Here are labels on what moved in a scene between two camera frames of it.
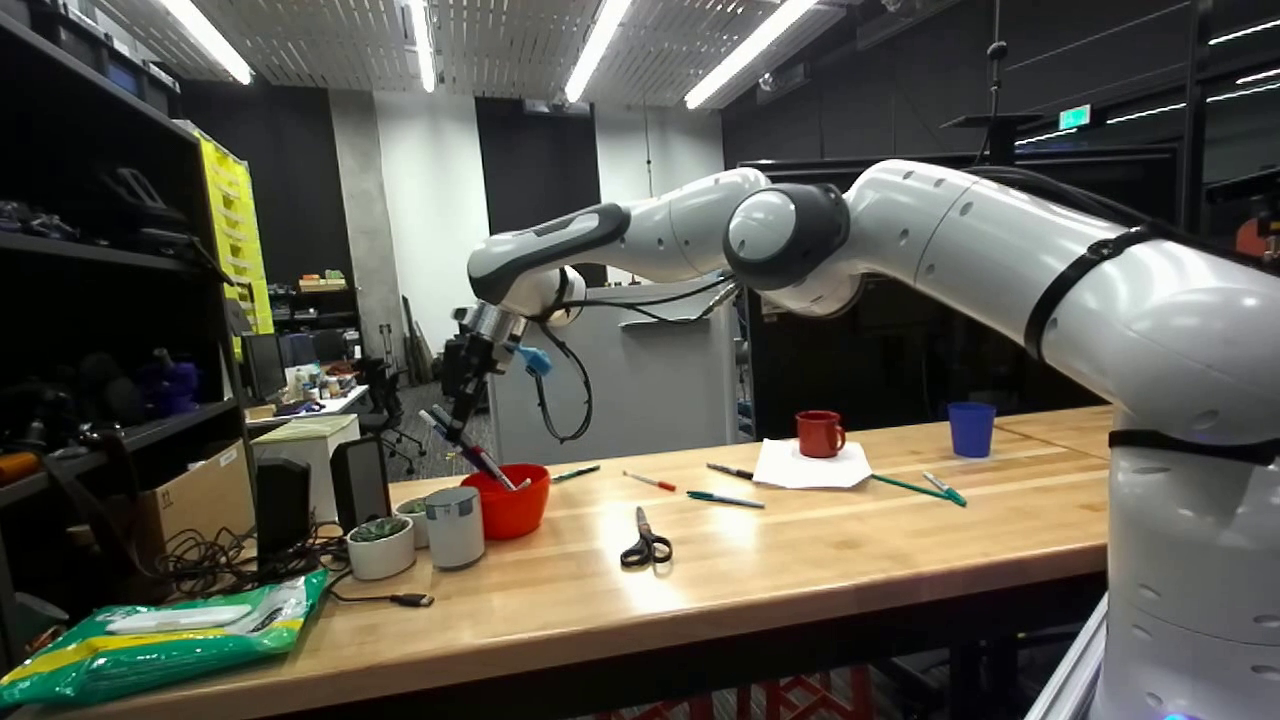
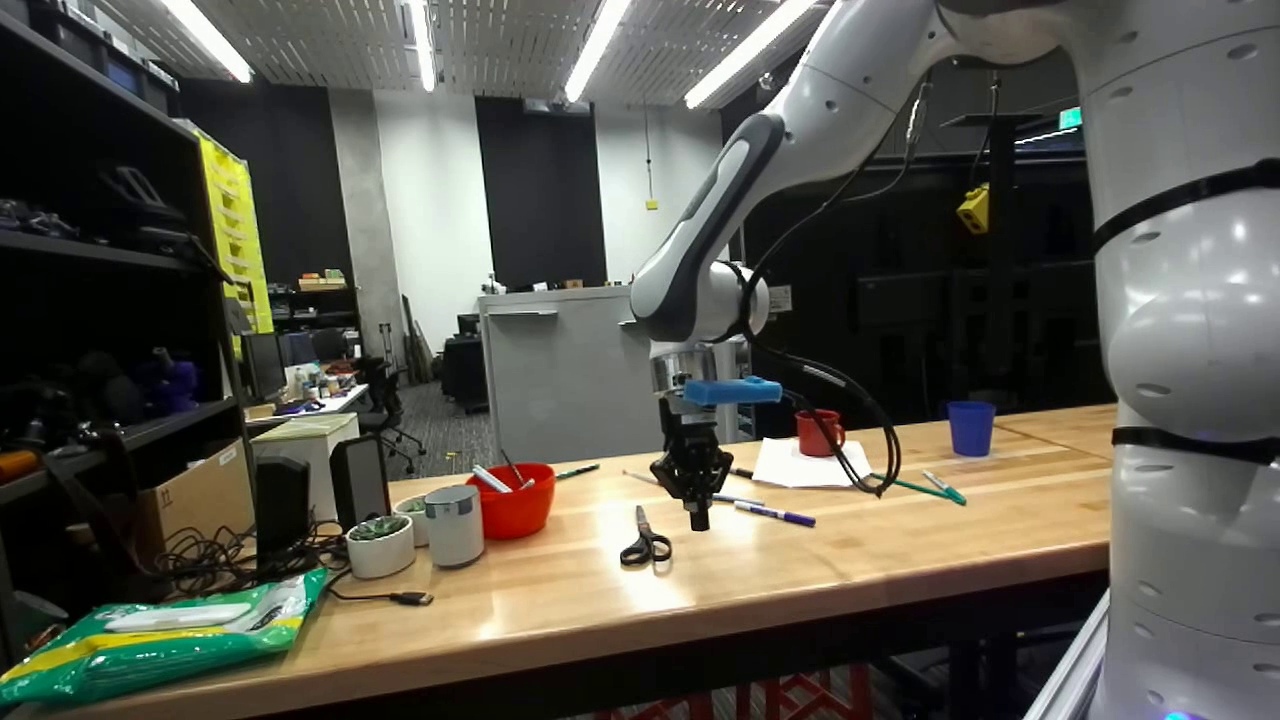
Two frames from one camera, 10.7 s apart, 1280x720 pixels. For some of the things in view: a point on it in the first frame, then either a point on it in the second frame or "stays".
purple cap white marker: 466,444 -> 761,508
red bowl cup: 512,507 stays
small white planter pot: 382,546 stays
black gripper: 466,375 -> 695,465
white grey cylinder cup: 459,524 stays
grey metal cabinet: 623,385 stays
